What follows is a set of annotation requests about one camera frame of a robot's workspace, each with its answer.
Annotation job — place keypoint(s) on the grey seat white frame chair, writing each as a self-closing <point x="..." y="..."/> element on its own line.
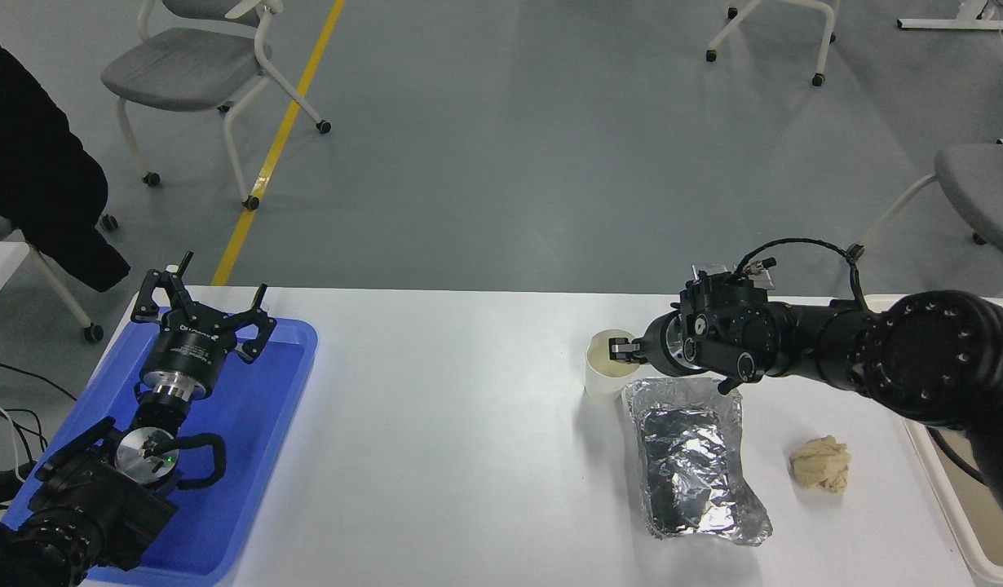
<point x="183" y="69"/>
<point x="987" y="187"/>

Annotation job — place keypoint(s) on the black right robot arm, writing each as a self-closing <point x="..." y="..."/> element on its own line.
<point x="917" y="350"/>

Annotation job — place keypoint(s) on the crumpled silver foil tray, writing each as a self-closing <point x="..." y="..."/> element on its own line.
<point x="689" y="465"/>

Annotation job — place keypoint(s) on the crumpled tan paper ball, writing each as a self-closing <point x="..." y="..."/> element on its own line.
<point x="819" y="465"/>

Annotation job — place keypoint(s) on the white frame wheeled chair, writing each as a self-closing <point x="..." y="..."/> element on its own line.
<point x="819" y="41"/>

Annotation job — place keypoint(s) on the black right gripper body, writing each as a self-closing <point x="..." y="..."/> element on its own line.
<point x="658" y="346"/>

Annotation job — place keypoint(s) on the person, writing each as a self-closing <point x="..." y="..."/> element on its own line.
<point x="28" y="163"/>

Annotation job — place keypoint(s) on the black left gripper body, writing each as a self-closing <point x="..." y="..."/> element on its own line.
<point x="192" y="346"/>

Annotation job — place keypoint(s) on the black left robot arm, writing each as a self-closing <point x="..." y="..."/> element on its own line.
<point x="90" y="505"/>

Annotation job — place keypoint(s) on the large pale plastic bin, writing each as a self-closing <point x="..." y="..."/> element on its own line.
<point x="958" y="522"/>

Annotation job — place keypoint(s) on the white paper cup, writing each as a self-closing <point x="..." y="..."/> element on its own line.
<point x="603" y="379"/>

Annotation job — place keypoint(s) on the white leg wheeled chair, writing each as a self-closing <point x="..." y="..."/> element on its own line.
<point x="61" y="293"/>

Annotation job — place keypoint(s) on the white desk foot bar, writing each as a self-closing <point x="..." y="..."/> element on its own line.
<point x="958" y="24"/>

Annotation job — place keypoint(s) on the blue plastic tray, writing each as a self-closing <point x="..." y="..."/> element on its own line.
<point x="257" y="424"/>

